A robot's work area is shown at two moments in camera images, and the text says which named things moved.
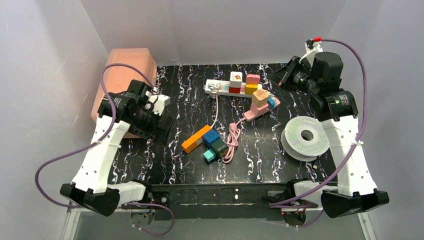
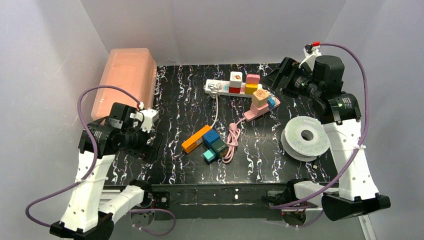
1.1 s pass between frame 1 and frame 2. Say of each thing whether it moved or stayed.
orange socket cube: stayed
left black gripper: moved
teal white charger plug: stayed
